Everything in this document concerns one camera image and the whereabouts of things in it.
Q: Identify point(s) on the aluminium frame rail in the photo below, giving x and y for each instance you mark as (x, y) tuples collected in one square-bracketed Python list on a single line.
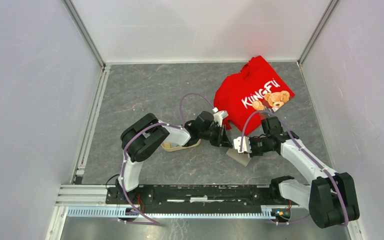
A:
[(89, 201)]

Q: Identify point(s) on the beige oval tray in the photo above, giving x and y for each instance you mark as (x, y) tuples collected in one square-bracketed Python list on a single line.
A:
[(171, 147)]

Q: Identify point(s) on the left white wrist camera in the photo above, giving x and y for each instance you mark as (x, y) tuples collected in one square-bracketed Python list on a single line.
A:
[(219, 116)]

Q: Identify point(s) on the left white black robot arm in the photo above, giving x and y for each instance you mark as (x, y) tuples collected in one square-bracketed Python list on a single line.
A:
[(142, 139)]

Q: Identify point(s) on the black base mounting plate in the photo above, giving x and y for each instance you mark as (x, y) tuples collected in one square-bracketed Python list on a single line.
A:
[(198, 199)]

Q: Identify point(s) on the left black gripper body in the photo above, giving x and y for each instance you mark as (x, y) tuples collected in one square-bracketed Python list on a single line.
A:
[(215, 135)]

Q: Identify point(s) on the red kung fu t-shirt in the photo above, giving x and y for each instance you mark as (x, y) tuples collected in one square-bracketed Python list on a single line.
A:
[(256, 86)]

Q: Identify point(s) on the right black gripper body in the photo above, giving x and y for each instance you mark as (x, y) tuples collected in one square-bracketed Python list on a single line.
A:
[(259, 145)]

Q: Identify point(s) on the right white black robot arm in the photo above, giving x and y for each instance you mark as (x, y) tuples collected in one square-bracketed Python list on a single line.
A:
[(330, 197)]

